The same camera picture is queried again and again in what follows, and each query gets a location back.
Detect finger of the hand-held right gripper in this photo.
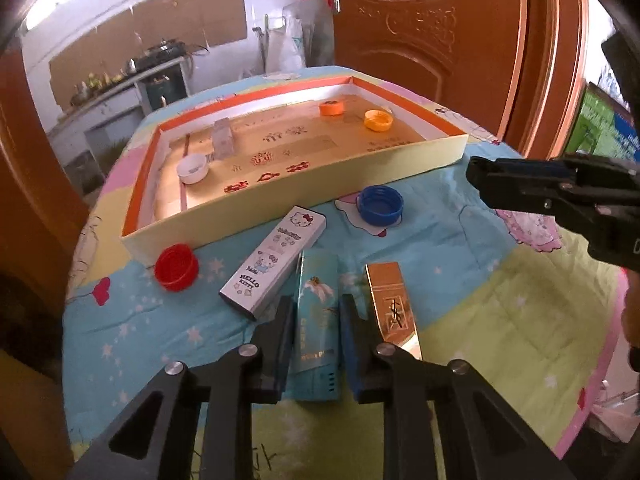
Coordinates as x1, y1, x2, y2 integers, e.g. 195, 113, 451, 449
550, 154, 640, 193
466, 156, 608, 226

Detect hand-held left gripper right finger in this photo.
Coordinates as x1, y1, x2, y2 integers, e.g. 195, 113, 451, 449
340, 294, 576, 480

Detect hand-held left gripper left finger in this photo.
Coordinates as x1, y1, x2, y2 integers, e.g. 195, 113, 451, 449
65, 296, 296, 480

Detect teal flower print box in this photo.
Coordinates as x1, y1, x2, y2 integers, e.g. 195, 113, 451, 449
291, 249, 343, 403

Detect shiny gold box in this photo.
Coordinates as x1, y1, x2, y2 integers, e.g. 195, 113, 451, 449
364, 261, 424, 361

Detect white cartoon print box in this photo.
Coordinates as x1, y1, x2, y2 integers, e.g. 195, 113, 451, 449
219, 205, 328, 321

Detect red bottle cap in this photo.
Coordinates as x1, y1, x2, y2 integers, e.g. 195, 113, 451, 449
154, 244, 199, 292

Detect blue bottle cap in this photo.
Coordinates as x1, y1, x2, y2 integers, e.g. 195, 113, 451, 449
356, 185, 405, 224

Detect yellow-orange bottle cap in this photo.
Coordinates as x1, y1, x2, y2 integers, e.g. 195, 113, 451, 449
363, 109, 394, 132

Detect shallow cardboard tray box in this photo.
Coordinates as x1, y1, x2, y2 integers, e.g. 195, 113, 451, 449
121, 75, 469, 267

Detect white bottle cap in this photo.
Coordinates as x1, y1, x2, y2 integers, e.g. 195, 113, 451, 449
177, 154, 210, 184

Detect grey small box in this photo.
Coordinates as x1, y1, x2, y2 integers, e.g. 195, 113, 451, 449
212, 118, 237, 158

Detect brown wooden door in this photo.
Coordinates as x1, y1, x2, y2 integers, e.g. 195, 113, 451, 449
327, 0, 531, 146

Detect white plastic bags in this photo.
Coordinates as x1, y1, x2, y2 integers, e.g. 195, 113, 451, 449
262, 2, 333, 73

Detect white kitchen counter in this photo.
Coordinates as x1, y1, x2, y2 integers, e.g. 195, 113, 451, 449
47, 55, 193, 171

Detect black gas stove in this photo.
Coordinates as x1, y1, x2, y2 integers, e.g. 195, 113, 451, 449
135, 42, 188, 68

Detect cardboard wall panel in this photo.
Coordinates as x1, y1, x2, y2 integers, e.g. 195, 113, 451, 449
48, 0, 248, 111

